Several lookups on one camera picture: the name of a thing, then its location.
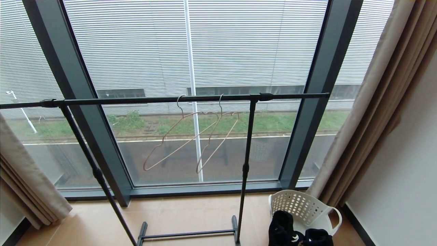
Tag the black garment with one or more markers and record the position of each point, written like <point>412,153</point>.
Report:
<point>317,238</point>
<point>281,229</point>

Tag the pink clothes hanger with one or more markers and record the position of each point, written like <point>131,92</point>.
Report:
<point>218,145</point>
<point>181,146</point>

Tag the black clothes rack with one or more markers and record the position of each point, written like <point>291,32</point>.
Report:
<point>170,99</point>

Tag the white laundry basket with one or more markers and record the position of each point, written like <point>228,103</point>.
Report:
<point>300,205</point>

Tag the window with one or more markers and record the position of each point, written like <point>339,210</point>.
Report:
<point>65,68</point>

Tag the beige curtain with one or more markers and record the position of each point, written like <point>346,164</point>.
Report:
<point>20,177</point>
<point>385,85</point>

